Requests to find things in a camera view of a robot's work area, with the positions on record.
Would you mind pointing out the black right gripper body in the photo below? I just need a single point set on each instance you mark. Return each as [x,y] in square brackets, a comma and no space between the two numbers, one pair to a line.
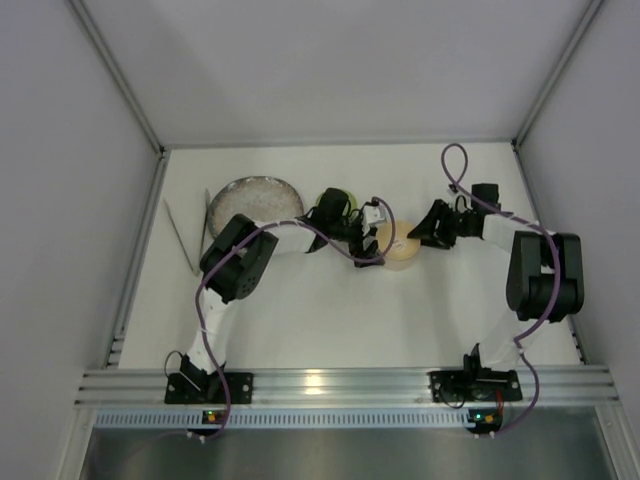
[441,226]

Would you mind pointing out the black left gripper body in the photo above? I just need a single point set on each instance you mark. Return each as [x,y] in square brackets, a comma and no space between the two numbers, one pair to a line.
[360,240]

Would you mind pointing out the steel lunch container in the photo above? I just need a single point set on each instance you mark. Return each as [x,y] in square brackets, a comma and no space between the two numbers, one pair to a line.
[394,264]

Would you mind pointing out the beige round lid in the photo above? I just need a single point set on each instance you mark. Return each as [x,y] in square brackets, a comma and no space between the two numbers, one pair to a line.
[398,246]

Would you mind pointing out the green round lid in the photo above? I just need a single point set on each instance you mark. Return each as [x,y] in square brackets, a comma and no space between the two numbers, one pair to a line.
[352,199]

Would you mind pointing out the steel tongs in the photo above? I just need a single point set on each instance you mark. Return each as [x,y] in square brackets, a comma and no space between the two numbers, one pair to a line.
[190,230]

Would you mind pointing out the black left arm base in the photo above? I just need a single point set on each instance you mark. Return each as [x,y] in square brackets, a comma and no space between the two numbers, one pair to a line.
[192,386]

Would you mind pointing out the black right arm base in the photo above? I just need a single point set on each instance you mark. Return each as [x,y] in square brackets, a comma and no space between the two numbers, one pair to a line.
[473,382]

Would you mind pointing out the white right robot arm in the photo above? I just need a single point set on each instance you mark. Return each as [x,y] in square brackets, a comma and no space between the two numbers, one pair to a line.
[544,282]

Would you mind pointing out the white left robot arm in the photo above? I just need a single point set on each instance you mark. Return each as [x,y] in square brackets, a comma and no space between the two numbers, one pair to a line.
[235,263]

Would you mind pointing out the speckled ceramic plate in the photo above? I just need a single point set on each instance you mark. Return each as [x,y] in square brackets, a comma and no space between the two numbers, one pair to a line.
[261,198]

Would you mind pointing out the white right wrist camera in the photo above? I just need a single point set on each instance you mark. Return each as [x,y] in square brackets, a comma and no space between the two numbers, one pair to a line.
[459,202]

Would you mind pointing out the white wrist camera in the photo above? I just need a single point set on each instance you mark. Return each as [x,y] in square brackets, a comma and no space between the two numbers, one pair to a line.
[459,202]
[372,217]

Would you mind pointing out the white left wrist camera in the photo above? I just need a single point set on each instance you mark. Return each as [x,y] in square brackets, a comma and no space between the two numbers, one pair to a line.
[372,217]

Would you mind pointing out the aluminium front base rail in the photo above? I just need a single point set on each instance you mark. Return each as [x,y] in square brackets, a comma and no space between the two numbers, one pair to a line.
[557,386]

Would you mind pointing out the aluminium frame post right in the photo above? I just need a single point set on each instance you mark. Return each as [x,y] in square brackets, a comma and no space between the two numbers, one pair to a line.
[560,66]

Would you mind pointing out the grey slotted cable duct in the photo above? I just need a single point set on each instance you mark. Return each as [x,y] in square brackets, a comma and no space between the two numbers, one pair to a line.
[283,418]

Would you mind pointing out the aluminium frame rail left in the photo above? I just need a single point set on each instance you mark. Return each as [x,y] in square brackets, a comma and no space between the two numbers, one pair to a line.
[95,37]

